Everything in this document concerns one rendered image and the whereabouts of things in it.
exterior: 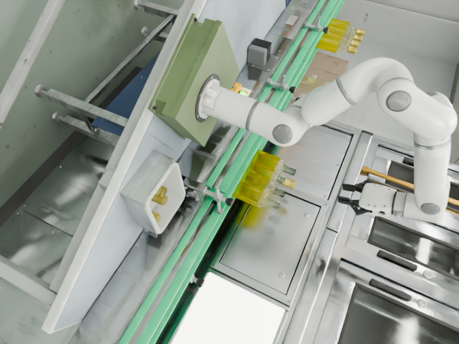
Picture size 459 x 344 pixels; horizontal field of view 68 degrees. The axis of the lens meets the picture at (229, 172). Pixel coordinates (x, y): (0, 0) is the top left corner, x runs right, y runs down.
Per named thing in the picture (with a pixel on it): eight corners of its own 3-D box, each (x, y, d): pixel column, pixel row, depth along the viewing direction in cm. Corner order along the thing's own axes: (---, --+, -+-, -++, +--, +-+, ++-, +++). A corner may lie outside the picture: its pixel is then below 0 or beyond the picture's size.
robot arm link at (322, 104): (332, 79, 86) (341, 69, 99) (260, 127, 99) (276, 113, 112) (353, 110, 87) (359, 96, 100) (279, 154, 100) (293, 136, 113)
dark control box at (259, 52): (246, 62, 155) (263, 67, 153) (246, 47, 148) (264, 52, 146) (253, 52, 159) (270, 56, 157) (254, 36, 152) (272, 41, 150)
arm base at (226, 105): (189, 112, 99) (237, 131, 95) (205, 70, 98) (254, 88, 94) (206, 120, 114) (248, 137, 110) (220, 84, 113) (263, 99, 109)
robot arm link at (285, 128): (249, 105, 96) (303, 125, 92) (264, 95, 107) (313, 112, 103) (241, 135, 101) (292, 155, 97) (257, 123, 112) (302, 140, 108)
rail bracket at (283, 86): (263, 86, 149) (292, 95, 146) (265, 73, 143) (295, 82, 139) (267, 80, 151) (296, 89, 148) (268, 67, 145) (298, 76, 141)
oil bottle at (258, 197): (216, 190, 140) (264, 210, 134) (215, 182, 135) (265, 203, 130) (222, 179, 143) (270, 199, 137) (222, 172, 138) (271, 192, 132)
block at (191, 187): (184, 197, 128) (200, 205, 126) (180, 184, 120) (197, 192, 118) (188, 190, 130) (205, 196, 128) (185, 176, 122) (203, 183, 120)
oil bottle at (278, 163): (234, 159, 148) (281, 177, 143) (234, 151, 144) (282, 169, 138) (240, 149, 151) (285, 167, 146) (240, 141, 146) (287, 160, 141)
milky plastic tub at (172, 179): (138, 226, 116) (160, 237, 114) (119, 193, 97) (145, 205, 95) (166, 186, 125) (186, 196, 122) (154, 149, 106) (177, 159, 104)
